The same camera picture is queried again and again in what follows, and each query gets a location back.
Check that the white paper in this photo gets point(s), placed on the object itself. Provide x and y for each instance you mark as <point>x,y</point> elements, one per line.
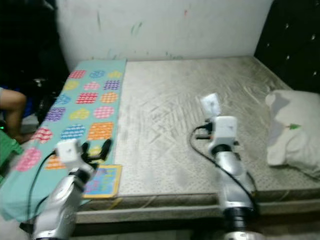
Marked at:
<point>211,105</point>

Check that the white pillow with tree print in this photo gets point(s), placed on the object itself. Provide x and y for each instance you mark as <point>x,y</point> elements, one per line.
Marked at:
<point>295,145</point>

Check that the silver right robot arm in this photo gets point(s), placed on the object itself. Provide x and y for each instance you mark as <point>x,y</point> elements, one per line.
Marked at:
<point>232,185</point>

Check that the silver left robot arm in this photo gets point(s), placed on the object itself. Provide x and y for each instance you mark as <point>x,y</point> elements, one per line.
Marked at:
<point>62,210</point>

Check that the grey quilted mattress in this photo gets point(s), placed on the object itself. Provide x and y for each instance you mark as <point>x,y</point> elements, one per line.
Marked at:
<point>180,115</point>

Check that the teal blanket with colourful patches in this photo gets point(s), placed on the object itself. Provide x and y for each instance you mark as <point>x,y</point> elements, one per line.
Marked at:
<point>75,115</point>

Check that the black bag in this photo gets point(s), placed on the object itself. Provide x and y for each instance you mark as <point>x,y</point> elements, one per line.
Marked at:
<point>42,100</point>

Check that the green plastic stool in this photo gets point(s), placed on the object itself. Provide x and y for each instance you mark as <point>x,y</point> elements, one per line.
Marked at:
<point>10,150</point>

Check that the grey bed base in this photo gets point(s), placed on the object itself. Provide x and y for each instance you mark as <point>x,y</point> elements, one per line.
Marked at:
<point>180,214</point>

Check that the person's bare leg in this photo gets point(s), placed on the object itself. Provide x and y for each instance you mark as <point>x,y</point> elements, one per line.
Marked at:
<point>12,102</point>

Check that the black tufted headboard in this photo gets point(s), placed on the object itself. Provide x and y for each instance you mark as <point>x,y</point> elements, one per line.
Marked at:
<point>290,40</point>

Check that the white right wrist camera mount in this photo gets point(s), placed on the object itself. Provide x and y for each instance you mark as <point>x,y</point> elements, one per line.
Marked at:
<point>225,130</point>

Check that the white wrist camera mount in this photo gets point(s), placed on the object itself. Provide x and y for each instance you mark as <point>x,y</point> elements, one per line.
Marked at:
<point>69,151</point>
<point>225,130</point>

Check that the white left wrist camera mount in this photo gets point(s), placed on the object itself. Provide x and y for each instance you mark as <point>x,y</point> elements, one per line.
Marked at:
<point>69,151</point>

